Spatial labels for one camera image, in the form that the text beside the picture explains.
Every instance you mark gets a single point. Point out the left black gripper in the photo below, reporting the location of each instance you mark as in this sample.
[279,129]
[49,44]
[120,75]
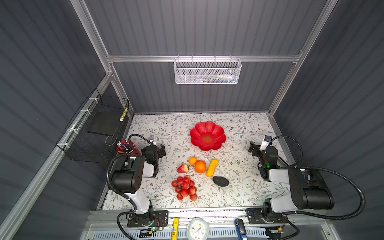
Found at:
[160,151]

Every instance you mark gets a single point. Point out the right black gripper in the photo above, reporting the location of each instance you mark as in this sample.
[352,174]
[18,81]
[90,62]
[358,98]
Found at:
[255,148]

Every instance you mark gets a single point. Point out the fake red peach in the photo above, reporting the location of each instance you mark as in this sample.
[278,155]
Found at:
[183,169]

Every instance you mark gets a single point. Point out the small fake orange tangerine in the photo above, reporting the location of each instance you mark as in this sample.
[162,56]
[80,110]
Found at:
[193,161]

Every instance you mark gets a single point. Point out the fake red grape bunch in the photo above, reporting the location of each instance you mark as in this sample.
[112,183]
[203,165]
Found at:
[185,188]

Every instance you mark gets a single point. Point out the fake dark avocado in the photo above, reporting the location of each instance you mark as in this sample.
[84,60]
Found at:
[220,181]

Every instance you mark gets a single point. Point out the fake yellow corn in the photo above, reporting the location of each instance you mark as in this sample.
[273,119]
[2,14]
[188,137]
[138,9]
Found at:
[211,170]

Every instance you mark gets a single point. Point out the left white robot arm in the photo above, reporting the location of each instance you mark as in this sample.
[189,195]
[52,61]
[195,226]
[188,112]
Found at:
[124,177]

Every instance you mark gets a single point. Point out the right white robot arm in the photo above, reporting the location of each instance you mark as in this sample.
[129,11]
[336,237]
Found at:
[308,189]

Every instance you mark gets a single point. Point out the red flower-shaped fruit bowl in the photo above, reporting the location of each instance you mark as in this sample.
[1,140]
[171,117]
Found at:
[208,136]

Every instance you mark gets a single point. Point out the red pencil cup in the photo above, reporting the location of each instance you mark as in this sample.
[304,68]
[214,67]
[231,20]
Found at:
[128,147]

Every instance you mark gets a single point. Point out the yellow marker in basket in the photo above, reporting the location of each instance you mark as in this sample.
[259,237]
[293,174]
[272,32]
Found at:
[123,114]

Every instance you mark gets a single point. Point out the floral table mat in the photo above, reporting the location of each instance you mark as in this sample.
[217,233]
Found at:
[246,187]

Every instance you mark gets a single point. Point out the yellow glue stick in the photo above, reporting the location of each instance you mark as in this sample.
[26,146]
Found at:
[175,229]

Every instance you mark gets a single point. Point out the white round clock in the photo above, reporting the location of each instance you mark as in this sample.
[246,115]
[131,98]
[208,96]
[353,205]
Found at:
[198,229]

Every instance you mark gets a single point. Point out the pens in white basket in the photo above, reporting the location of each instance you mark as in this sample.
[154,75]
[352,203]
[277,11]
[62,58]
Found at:
[218,79]

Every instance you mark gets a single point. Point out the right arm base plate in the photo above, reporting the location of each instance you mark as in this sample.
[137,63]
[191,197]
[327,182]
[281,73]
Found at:
[259,216]

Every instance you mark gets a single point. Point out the black wire basket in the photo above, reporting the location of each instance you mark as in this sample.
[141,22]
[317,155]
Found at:
[96,130]

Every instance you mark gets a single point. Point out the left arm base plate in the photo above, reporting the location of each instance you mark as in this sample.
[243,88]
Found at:
[155,219]

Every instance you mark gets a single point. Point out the blue handled tool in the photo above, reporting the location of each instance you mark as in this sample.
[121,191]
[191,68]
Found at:
[240,229]

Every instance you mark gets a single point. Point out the white mesh wall basket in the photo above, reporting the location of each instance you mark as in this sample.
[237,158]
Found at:
[186,70]

